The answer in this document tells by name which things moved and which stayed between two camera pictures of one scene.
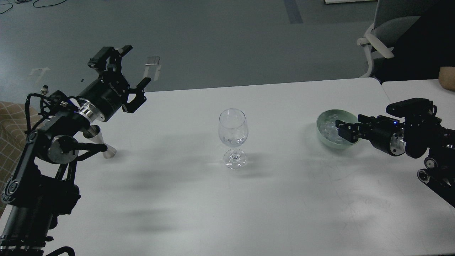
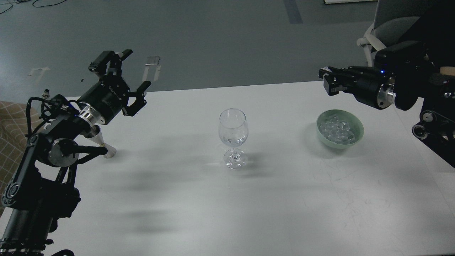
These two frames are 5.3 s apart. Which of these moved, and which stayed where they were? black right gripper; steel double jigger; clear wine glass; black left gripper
Moved: black right gripper
Stayed: clear wine glass; steel double jigger; black left gripper
